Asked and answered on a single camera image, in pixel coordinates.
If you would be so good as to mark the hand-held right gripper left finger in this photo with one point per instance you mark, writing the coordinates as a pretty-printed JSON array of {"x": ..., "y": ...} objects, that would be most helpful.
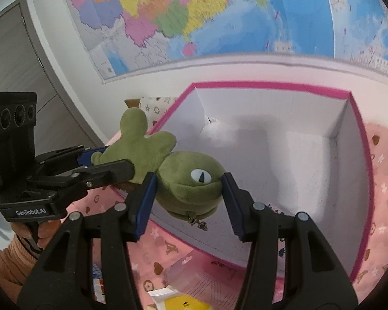
[{"x": 147, "y": 203}]

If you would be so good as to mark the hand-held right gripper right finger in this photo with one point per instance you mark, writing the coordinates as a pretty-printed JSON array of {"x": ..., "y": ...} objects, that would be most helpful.
[{"x": 233, "y": 206}]

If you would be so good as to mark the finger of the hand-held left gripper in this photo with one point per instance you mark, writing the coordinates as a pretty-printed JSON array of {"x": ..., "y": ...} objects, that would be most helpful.
[
  {"x": 92, "y": 155},
  {"x": 113, "y": 172}
]

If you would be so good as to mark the green plush frog toy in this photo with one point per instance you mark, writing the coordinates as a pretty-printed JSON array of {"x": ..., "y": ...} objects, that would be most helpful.
[{"x": 181, "y": 184}]

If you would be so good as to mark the pink cardboard box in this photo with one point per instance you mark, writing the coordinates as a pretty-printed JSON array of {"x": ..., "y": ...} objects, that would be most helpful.
[{"x": 278, "y": 151}]

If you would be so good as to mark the person's left hand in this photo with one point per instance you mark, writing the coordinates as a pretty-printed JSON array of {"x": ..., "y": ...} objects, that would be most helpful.
[{"x": 50, "y": 229}]

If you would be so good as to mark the brown flat object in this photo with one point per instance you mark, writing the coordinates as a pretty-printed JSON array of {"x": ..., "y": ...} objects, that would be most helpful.
[{"x": 131, "y": 102}]

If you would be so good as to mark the grey door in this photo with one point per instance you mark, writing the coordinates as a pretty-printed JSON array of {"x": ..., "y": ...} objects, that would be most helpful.
[{"x": 19, "y": 71}]

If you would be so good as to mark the white fluffy toy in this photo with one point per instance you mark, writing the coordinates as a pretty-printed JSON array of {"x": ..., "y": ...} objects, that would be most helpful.
[{"x": 218, "y": 133}]

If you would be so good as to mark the clear plastic packet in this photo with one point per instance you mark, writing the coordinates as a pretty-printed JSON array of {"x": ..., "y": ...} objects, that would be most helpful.
[{"x": 200, "y": 277}]

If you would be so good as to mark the yellow tissue packet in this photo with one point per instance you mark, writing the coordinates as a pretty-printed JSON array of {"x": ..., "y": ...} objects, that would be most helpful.
[{"x": 181, "y": 302}]

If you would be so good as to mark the pink printed blanket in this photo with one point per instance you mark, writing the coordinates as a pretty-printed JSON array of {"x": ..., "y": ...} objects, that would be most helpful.
[{"x": 386, "y": 174}]

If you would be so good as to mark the colourful wall map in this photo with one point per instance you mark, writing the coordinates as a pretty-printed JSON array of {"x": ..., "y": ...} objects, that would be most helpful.
[{"x": 197, "y": 13}]

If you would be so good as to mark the blue wall map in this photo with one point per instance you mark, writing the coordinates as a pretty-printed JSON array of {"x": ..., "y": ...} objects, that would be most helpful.
[{"x": 359, "y": 22}]

